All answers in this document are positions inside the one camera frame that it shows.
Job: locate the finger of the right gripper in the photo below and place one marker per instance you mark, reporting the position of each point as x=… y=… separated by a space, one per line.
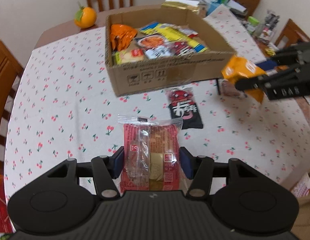
x=256 y=82
x=267 y=65

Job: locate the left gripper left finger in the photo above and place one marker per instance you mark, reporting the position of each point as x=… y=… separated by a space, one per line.
x=105 y=170

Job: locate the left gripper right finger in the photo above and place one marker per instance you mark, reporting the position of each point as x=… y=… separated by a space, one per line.
x=199 y=170

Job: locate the yellow orange snack packet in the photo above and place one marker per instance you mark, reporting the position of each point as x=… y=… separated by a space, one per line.
x=239 y=68

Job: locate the red clear pastry packet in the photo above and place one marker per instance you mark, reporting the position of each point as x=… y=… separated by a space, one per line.
x=151 y=154

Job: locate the gold woven coaster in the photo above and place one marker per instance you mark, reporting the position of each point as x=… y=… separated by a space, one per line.
x=270 y=52

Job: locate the clear jar of pens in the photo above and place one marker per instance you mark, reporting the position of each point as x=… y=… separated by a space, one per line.
x=268 y=27

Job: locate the clear packet dark meat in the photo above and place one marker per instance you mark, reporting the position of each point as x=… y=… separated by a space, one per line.
x=225 y=88

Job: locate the wooden chair far right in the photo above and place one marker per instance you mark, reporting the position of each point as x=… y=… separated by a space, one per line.
x=293 y=33

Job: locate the green lid jar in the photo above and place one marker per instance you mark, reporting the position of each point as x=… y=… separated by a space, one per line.
x=252 y=24

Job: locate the black red snack packet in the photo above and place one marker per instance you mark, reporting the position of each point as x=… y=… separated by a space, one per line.
x=182 y=105

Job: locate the cherry print tablecloth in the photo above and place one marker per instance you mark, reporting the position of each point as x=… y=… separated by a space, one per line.
x=65 y=108

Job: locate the light blue small box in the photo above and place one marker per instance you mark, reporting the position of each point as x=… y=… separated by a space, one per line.
x=213 y=4

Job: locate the white red small packet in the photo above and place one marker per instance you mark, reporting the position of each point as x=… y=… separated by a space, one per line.
x=188 y=32

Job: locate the black red packet in box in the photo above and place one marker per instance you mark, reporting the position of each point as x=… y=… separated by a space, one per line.
x=179 y=48

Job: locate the pile of white papers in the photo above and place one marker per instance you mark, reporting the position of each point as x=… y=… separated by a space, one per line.
x=207 y=3

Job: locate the long yellow blue packet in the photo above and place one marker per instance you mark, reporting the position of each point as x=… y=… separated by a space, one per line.
x=172 y=34

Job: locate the gold tissue pack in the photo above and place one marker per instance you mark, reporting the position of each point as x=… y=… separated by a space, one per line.
x=179 y=5

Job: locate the white noodle picture packet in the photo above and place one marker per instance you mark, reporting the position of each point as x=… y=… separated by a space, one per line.
x=154 y=46

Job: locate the yellow green cracker packet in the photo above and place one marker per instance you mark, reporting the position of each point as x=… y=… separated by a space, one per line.
x=128 y=56

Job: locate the brown cardboard box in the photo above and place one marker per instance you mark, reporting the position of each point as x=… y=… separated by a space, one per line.
x=146 y=75

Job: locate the crumpled orange snack bag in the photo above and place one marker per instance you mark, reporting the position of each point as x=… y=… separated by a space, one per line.
x=121 y=36

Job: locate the wooden chair at left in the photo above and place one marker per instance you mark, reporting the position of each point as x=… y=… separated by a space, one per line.
x=10 y=69

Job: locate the orange fruit with leaf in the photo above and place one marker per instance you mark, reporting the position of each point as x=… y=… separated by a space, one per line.
x=85 y=17

